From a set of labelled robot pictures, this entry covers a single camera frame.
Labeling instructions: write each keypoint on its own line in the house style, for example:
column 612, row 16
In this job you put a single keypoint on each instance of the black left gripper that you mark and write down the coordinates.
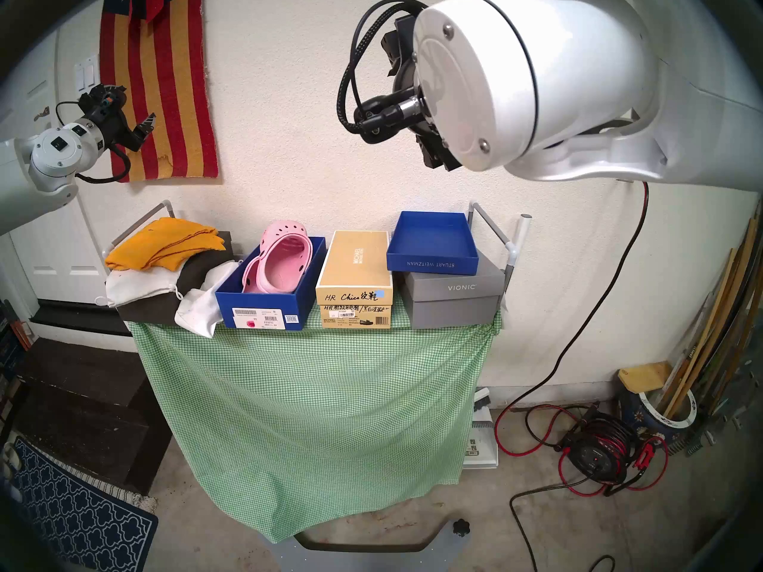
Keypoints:
column 104, row 123

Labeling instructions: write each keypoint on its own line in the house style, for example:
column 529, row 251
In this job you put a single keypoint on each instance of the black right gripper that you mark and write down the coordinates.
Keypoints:
column 408, row 46

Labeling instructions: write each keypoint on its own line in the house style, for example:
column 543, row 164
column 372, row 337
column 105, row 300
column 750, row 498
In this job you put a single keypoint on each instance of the pink clog shoe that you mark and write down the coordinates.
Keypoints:
column 253, row 274
column 286, row 230

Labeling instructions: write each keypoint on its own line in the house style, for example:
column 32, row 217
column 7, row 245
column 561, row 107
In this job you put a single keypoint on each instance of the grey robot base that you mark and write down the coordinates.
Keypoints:
column 357, row 562

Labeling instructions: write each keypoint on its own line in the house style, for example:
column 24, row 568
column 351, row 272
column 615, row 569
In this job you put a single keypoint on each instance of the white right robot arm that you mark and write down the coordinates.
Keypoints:
column 536, row 70

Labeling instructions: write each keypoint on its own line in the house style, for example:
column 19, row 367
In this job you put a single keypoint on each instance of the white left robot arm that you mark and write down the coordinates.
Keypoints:
column 53, row 154

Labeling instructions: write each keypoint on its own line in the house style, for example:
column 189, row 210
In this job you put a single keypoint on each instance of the blue Stuart Weitzman box lid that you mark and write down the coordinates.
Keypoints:
column 429, row 237

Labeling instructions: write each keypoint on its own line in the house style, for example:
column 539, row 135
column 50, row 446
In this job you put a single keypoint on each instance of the tan handwritten shoe box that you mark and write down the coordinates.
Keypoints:
column 351, row 261

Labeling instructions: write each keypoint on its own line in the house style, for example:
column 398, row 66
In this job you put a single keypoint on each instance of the grey Vionic shoe box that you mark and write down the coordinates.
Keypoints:
column 453, row 308

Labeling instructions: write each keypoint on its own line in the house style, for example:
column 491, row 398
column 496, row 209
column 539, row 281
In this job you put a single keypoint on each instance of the blue labelled shoe box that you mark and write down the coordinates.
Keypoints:
column 262, row 305

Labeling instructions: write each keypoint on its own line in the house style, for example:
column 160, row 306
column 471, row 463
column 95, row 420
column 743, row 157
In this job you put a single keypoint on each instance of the burlap striped flag hanging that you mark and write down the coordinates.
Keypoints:
column 179, row 100

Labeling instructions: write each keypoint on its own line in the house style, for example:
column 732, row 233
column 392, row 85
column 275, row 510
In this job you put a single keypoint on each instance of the silver door latch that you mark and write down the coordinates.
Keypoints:
column 42, row 112

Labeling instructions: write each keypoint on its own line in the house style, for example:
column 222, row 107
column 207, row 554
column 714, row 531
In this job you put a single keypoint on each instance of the yellow folded cloth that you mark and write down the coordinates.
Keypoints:
column 161, row 240

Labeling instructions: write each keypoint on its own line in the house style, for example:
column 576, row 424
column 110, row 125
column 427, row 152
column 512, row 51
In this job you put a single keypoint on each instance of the red glitter ribbon bow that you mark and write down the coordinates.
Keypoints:
column 156, row 2

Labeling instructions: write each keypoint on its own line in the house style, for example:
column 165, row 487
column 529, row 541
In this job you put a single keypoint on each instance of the white panel door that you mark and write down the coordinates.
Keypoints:
column 59, row 261

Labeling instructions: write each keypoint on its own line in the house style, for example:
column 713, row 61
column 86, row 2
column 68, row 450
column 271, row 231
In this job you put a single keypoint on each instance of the white folded cloth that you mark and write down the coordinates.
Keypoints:
column 137, row 285

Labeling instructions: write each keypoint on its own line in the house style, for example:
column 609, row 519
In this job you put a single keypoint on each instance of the white dust bag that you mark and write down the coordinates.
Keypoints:
column 199, row 311

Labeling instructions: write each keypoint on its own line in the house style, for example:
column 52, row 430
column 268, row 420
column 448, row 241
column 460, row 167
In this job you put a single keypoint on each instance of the black door sill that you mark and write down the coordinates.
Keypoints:
column 77, row 317

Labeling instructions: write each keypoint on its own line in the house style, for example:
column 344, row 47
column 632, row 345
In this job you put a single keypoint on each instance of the stacked books clutter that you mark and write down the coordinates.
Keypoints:
column 18, row 332

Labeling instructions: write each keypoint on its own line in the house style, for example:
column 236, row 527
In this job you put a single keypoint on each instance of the dark wooden step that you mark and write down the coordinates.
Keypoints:
column 89, row 410

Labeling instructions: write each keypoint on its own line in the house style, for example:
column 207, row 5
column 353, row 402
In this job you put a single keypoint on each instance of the green checkered tablecloth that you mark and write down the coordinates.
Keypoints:
column 298, row 398

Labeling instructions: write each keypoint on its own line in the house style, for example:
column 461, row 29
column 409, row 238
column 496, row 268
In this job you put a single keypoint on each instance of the white appliance under table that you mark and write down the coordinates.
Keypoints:
column 480, row 451

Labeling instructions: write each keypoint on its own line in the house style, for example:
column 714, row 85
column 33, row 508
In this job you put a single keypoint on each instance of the blue floral ceramic pot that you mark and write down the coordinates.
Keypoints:
column 638, row 416

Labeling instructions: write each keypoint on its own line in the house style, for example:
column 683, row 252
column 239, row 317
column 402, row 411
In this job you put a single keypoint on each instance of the blue patterned rug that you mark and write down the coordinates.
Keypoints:
column 77, row 517

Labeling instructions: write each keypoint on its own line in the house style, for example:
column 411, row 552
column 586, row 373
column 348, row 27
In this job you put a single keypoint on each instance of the black star knob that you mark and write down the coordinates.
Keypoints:
column 461, row 527

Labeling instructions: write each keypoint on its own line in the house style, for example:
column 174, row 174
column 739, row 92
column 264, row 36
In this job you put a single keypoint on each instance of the white light switch plate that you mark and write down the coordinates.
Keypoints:
column 86, row 76

